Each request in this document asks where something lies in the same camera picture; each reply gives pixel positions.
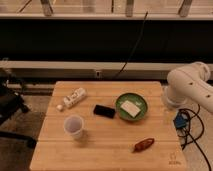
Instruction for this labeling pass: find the black hanging cable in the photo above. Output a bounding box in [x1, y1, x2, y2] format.
[111, 11, 150, 81]

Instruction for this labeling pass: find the black floor cable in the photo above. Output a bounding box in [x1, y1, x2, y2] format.
[175, 103, 213, 171]

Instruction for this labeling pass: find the black smartphone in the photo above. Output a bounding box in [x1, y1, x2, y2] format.
[93, 105, 115, 118]

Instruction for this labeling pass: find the black office chair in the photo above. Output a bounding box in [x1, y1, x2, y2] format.
[0, 68, 37, 149]

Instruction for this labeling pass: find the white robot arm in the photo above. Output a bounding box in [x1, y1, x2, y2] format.
[162, 62, 213, 114]

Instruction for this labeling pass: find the blue connector box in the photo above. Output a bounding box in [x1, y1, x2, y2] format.
[173, 114, 187, 129]

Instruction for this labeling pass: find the white wall outlet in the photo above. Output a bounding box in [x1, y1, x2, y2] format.
[96, 70, 101, 78]

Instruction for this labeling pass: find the white plastic bottle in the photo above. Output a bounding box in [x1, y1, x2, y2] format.
[56, 88, 87, 111]

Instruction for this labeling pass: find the green plate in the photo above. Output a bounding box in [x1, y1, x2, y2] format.
[115, 93, 148, 122]

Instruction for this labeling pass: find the white card on plate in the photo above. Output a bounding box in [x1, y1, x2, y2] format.
[121, 100, 140, 118]

